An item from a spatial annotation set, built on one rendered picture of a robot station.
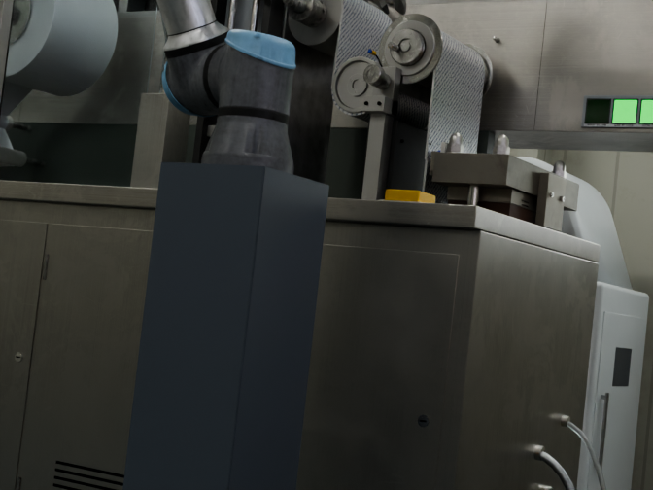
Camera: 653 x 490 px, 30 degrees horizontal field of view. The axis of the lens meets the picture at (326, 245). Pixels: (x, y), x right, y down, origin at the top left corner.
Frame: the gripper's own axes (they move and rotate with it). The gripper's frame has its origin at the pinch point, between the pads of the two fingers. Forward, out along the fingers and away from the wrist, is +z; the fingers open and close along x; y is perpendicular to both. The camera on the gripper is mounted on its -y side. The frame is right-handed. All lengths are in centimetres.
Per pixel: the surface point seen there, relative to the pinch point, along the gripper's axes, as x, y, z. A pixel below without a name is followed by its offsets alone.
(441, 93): -4.3, 1.0, 20.5
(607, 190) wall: 65, 133, 161
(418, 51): -1.5, 1.6, 10.6
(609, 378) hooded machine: 22, 54, 167
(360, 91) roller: 11.7, -5.6, 16.9
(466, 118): -2.2, 7.8, 31.8
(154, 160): 69, -25, 29
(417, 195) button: -25.4, -34.6, 15.9
